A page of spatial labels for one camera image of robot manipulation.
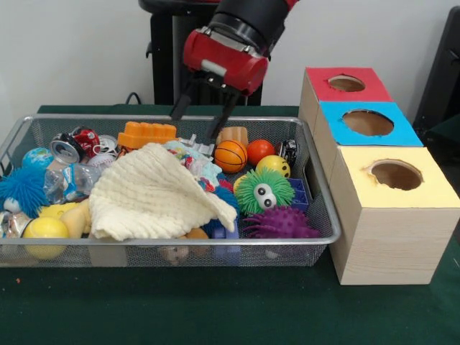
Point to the green spiky ball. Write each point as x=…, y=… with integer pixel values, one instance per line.
x=251, y=196

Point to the light blue spiky ball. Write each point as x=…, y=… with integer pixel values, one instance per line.
x=19, y=190

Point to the dark green table cloth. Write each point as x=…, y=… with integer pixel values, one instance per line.
x=445, y=136
x=215, y=305

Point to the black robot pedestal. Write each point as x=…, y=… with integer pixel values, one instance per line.
x=165, y=54

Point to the silver mesh bin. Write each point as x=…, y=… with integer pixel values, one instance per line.
x=46, y=125

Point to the mint green cloth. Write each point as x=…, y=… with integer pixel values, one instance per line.
x=212, y=170

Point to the wooden box with three holes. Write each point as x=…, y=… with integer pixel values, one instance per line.
x=388, y=244

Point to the yellow smiley ball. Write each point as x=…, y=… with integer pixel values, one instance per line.
x=273, y=165

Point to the small orange basketball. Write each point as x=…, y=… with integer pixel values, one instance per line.
x=231, y=155

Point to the blue toy brick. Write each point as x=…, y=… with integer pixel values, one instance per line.
x=300, y=196

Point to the purple knobbly ball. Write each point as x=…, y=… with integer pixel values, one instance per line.
x=284, y=224

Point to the orange toy brick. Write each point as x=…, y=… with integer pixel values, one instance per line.
x=147, y=134

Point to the red-orange ball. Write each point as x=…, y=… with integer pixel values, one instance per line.
x=260, y=151

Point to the black chair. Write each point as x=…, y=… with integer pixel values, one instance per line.
x=442, y=72

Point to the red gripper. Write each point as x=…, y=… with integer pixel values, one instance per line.
x=230, y=61

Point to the cream white cloth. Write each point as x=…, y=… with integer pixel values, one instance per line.
x=154, y=194

